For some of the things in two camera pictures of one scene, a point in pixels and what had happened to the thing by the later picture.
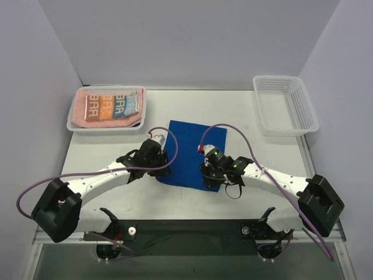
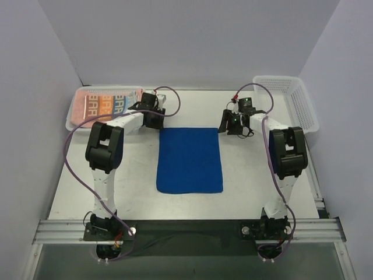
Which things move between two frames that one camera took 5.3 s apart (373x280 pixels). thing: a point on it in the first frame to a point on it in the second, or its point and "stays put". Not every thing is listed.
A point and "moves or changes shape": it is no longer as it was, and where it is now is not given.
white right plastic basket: (284, 105) stays put
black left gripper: (162, 160) to (140, 104)
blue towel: (181, 144) moves or changes shape
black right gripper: (207, 177) to (227, 123)
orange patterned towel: (104, 107) stays put
